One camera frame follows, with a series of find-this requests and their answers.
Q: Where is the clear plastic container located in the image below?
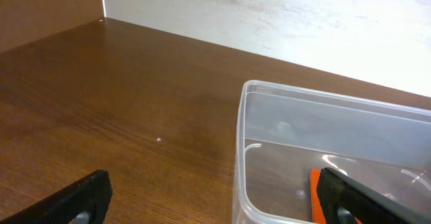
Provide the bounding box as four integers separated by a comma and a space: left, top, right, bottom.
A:
232, 80, 430, 223

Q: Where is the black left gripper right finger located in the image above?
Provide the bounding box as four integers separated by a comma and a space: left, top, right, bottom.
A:
316, 167, 430, 224

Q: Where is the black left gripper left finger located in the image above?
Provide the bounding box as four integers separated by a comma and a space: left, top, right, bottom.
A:
1, 170, 112, 224

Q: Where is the orange scraper wooden handle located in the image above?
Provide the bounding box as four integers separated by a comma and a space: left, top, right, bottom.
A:
308, 168, 363, 224

